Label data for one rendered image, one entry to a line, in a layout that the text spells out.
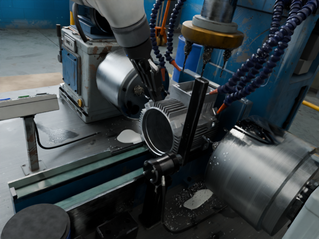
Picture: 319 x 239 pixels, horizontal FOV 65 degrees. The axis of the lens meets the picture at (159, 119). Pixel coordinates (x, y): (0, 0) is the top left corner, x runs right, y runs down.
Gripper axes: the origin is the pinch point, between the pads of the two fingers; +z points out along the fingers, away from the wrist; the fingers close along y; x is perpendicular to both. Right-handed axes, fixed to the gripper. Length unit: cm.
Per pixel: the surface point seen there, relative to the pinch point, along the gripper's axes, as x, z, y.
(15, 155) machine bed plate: 47, 9, 29
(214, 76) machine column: -27.6, 13.8, 1.8
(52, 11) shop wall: -95, 141, 541
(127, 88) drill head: 2.4, 3.6, 14.9
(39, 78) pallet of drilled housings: 21, 99, 242
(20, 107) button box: 33.2, -12.9, 16.5
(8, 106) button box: 35.3, -14.7, 16.8
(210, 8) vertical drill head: -20.8, -19.2, -6.6
